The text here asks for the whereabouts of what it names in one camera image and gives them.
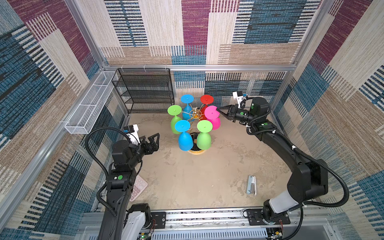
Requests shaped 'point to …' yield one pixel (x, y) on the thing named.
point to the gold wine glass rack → (195, 114)
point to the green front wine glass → (204, 139)
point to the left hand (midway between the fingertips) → (152, 133)
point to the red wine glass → (207, 99)
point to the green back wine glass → (174, 110)
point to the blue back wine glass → (187, 99)
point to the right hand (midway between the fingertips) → (216, 111)
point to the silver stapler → (251, 185)
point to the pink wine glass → (213, 115)
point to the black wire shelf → (145, 90)
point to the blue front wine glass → (185, 141)
